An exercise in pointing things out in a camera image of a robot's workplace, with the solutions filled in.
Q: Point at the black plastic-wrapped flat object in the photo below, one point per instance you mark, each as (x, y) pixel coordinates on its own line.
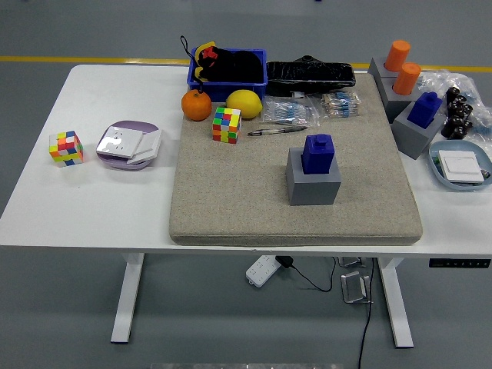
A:
(311, 77)

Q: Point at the white table leg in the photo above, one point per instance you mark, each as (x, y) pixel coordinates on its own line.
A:
(128, 300)
(396, 303)

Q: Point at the purple plate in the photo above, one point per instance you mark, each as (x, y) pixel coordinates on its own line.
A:
(115, 163)

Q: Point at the small colourful puzzle cube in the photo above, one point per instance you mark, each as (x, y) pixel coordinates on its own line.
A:
(66, 150)

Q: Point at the black pouch with yellow trim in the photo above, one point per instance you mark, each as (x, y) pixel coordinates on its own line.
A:
(234, 67)

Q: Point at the blue plastic bin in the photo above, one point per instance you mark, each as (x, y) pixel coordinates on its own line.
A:
(230, 89)

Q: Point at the grey-brown fabric mat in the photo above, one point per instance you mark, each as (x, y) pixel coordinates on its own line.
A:
(238, 192)

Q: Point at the small black cylinder part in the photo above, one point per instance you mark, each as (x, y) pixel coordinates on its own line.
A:
(467, 124)
(466, 110)
(454, 92)
(460, 101)
(455, 111)
(455, 132)
(457, 122)

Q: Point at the black table control panel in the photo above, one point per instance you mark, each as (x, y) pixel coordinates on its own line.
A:
(459, 263)

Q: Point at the light blue plate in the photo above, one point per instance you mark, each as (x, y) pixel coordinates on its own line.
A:
(457, 147)

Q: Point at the small black connector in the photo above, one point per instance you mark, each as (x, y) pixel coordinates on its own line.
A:
(486, 173)

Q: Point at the crumpled clear plastic bag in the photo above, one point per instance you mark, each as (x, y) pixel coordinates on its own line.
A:
(453, 78)

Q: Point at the orange fruit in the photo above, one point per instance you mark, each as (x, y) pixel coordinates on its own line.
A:
(197, 106)

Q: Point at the black power plug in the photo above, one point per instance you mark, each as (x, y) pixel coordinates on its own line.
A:
(285, 262)

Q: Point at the white wall switch panel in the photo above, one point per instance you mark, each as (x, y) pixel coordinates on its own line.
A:
(461, 165)
(150, 146)

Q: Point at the small metal bracket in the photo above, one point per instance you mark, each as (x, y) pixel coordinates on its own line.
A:
(350, 262)

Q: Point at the grey seal holder block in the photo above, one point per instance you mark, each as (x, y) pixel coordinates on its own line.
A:
(376, 70)
(413, 140)
(392, 102)
(311, 188)

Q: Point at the orange cylinder seal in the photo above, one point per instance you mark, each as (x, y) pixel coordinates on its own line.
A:
(397, 55)
(407, 78)

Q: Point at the blue square seal stamp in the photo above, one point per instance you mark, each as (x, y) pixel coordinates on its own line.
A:
(423, 111)
(316, 157)

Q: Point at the yellow lemon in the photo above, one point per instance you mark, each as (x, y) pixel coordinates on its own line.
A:
(244, 104)

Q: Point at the large clear resistor bag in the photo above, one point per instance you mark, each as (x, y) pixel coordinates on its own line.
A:
(288, 111)

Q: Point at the white power strip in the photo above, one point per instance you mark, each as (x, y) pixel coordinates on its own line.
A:
(261, 271)

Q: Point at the small clear resistor bag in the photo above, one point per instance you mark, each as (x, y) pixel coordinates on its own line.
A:
(338, 104)

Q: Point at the large metal bracket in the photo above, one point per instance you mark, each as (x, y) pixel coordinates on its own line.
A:
(353, 288)

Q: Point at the white wall socket panel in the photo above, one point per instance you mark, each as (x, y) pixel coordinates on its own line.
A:
(119, 142)

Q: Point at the large colourful puzzle cube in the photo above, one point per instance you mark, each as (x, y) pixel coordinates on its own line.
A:
(227, 125)

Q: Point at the silver ballpoint pen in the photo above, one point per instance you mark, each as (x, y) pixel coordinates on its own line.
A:
(276, 131)

